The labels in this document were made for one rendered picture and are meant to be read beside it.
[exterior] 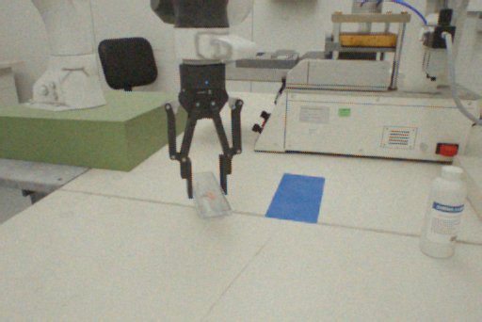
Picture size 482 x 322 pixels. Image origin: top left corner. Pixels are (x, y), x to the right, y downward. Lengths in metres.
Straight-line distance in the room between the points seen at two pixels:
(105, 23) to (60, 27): 2.05
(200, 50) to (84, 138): 0.50
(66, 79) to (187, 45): 0.59
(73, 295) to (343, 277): 0.39
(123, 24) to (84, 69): 1.99
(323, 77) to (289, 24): 1.71
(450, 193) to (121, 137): 0.69
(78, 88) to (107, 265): 0.62
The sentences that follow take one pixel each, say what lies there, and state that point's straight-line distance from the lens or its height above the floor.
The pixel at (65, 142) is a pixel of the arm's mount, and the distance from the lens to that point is 1.07.
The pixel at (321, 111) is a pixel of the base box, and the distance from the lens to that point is 1.07.
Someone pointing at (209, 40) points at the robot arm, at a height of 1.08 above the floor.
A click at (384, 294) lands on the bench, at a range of 0.62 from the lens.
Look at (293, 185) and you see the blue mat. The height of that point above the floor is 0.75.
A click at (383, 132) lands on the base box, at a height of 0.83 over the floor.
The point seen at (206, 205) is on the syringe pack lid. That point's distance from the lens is 0.67.
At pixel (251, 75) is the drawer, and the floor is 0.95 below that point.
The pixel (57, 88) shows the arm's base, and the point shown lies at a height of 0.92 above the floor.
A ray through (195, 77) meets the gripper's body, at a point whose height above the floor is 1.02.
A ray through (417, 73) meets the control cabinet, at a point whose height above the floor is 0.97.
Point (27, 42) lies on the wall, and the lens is 3.63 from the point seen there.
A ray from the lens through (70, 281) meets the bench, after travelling 0.65.
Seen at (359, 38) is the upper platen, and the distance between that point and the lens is 1.11.
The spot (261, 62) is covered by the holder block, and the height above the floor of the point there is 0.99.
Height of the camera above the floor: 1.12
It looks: 22 degrees down
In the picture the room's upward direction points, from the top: straight up
